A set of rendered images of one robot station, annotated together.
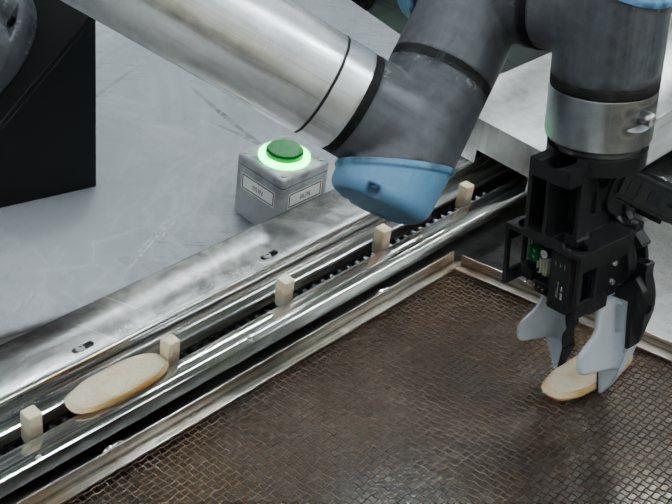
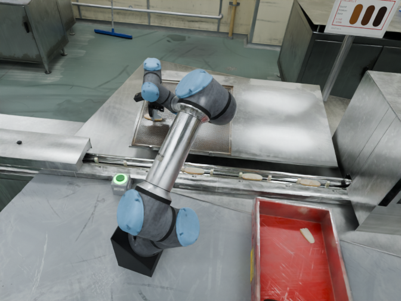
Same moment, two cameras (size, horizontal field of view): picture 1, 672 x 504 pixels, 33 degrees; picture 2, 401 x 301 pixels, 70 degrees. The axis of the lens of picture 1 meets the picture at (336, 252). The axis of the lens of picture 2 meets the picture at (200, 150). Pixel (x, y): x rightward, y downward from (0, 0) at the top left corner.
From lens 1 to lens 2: 1.58 m
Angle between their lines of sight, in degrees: 87
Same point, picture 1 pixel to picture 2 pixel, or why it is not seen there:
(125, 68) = (76, 264)
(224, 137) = (97, 217)
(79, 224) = not seen: hidden behind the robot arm
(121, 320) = (184, 177)
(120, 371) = (193, 169)
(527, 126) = (76, 147)
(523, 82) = (52, 156)
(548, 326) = (154, 116)
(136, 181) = not seen: hidden behind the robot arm
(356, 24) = not seen: outside the picture
